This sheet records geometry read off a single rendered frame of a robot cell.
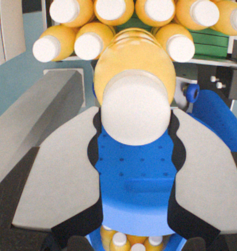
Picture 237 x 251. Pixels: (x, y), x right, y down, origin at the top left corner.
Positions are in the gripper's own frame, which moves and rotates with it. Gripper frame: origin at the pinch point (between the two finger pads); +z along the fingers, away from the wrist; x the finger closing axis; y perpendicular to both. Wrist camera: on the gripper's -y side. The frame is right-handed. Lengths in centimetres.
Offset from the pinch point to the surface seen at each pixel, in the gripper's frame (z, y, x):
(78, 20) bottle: 22.1, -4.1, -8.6
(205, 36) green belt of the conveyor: 36.8, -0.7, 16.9
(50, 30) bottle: 22.7, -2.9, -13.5
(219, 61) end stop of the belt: 29.3, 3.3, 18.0
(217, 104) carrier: 89, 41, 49
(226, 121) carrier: 71, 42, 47
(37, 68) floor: 127, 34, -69
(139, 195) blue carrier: 6.1, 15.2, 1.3
